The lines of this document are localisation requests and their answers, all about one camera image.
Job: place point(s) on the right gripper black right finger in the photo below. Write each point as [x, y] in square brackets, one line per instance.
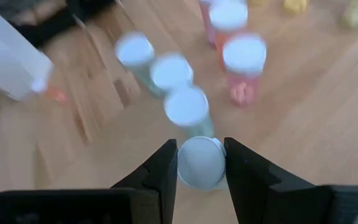
[250, 180]

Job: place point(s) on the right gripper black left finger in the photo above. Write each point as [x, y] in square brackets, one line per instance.
[163, 174]

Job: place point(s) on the pink medicine bottle white cap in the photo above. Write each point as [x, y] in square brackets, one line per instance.
[57, 96]
[227, 15]
[244, 54]

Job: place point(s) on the white hexagonal planter pot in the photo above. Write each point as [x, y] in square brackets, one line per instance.
[8, 56]

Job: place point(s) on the wooden shelf black metal frame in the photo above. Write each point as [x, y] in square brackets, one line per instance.
[291, 124]

